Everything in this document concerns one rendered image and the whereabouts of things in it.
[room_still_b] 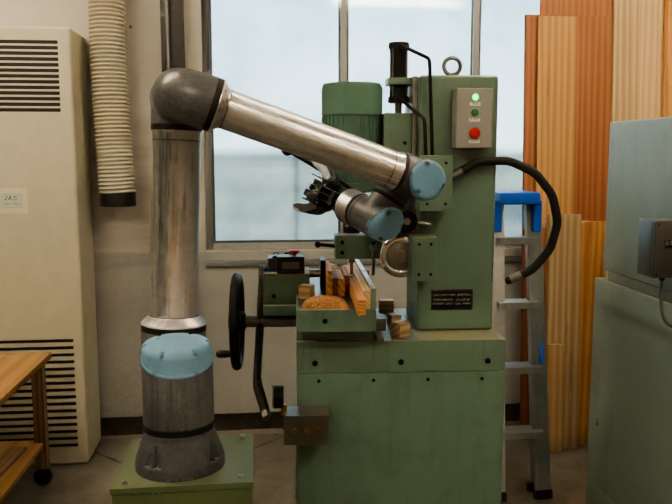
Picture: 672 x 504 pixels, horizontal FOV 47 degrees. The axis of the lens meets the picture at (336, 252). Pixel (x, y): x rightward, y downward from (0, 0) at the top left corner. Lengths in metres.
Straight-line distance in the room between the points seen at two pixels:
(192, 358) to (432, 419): 0.83
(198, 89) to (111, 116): 1.78
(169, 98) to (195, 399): 0.63
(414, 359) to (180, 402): 0.75
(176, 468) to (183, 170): 0.64
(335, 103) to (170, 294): 0.76
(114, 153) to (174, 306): 1.68
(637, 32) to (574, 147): 0.59
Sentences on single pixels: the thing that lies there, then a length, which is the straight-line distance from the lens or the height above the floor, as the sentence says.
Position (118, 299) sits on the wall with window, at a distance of 3.64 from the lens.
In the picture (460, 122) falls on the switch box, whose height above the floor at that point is 1.39.
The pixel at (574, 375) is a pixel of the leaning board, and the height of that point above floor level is 0.33.
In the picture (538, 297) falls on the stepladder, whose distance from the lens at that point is 3.06.
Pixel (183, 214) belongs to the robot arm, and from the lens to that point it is 1.77.
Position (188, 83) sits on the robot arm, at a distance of 1.66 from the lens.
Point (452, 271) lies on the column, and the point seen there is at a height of 0.97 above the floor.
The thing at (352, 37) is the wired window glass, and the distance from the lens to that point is 3.67.
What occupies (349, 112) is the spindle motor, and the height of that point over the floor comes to 1.42.
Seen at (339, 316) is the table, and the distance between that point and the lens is 2.04.
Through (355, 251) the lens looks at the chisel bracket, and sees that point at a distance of 2.26.
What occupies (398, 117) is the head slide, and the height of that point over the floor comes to 1.41.
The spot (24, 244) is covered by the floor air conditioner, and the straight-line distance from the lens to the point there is 3.38.
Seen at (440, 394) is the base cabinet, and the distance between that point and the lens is 2.19.
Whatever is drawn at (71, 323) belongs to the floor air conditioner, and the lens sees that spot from 3.39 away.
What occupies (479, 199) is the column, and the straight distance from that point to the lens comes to 2.23.
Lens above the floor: 1.31
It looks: 7 degrees down
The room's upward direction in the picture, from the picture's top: straight up
